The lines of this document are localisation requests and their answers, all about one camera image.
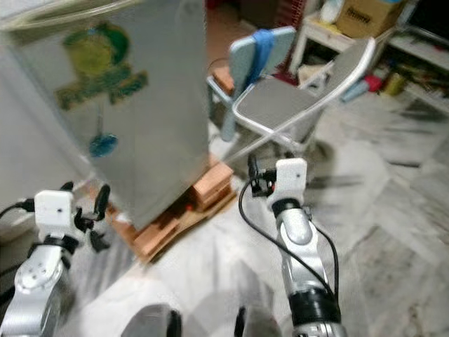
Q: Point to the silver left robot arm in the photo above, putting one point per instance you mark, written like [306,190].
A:
[38,281]

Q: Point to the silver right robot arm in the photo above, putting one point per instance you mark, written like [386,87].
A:
[298,235]

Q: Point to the blue round fridge sticker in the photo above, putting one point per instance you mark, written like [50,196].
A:
[102,145]

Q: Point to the white fridge cabinet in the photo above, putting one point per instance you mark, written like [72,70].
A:
[28,126]

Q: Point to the grey fridge door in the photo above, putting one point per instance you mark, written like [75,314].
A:
[168,84]

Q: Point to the green fridge door sticker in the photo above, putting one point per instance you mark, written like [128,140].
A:
[102,67]

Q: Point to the red brick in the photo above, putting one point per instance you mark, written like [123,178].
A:
[214,184]
[156,237]

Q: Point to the grey mesh metal chair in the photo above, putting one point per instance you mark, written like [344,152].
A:
[273,105]

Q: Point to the light blue plastic chair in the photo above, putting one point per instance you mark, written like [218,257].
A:
[242,60]

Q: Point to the grey robot left leg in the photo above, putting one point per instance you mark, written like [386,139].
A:
[151,321]

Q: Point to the grey robot leg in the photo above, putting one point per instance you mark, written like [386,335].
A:
[259,323]
[151,321]

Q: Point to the blue cloth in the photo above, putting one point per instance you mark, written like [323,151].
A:
[264,49]

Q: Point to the grey robot right leg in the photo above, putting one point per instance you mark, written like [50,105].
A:
[259,323]

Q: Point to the white side table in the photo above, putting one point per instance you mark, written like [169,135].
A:
[319,35]

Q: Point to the gold metal can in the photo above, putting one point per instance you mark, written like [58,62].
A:
[393,84]

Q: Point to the brown cardboard box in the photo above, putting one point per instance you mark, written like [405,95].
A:
[365,17]

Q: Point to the white cluttered shelf rack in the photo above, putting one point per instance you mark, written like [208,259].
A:
[424,67]

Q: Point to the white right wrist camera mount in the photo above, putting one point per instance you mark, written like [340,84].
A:
[291,177]

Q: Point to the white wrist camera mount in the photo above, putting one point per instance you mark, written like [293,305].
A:
[54,212]
[291,177]

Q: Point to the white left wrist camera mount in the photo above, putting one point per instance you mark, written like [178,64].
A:
[54,212]

